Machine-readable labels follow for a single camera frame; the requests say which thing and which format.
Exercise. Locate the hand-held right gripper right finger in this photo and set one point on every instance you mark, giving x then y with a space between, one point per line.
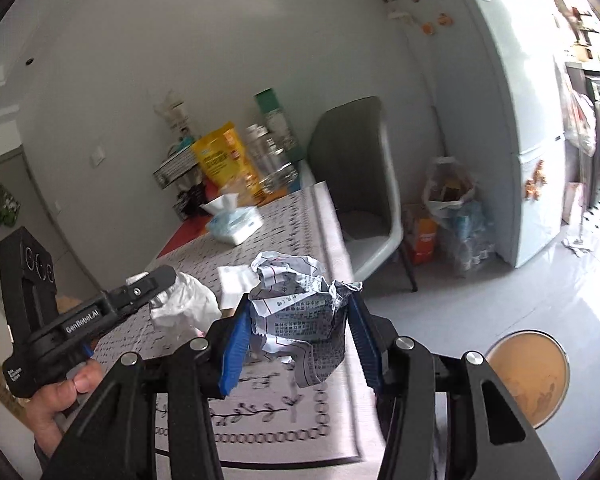
365 350

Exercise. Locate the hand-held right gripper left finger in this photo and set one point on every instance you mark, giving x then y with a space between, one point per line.
232 355

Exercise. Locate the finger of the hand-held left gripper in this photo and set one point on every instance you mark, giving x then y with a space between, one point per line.
145 285

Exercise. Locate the white plastic wrapper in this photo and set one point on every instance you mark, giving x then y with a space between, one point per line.
190 305

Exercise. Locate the printed paper ball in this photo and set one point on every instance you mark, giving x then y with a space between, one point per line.
300 310

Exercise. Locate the round brown trash bin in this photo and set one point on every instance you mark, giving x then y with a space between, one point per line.
527 377

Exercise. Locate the person's left hand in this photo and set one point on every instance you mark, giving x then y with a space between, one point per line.
55 410

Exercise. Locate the red table mat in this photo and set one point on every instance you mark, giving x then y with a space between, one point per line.
190 232

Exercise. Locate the white paper napkin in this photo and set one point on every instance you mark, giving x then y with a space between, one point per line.
232 280

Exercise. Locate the patterned white tablecloth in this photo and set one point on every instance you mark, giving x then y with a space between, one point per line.
280 415

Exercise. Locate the soft tissue pack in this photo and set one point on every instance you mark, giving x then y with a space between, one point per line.
235 225

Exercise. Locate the green patterned bag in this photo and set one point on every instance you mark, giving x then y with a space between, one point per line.
7 207

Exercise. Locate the grey printed carton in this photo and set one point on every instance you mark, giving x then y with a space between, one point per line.
177 167

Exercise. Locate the orange bag on floor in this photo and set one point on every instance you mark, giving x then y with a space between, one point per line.
422 237

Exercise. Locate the yellow snack bag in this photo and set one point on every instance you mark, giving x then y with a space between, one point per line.
225 160

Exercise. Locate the plastic bags on floor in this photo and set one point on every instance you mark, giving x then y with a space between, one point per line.
470 240

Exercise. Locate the glass jar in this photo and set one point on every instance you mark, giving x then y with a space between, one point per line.
280 177

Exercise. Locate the clear plastic bottle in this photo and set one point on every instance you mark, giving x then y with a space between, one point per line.
260 150

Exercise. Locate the white plastic bag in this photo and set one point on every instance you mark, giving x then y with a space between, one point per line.
450 185

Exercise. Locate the grey shell chair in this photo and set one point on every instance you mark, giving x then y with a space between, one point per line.
355 160

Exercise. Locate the green and white canister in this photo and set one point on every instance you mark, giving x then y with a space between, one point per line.
275 115

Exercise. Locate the white mop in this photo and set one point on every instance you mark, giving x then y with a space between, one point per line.
577 246

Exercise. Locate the orange figure fridge magnet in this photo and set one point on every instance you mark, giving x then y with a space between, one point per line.
535 182

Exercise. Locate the pale blue refrigerator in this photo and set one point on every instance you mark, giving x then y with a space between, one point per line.
505 110

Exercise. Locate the hanging plastic bag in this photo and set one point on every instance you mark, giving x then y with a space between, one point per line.
580 120

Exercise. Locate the cluttered kitchen shelf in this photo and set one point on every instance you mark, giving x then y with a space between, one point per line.
575 20

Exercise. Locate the white wall switch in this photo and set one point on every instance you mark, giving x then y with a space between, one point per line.
98 157

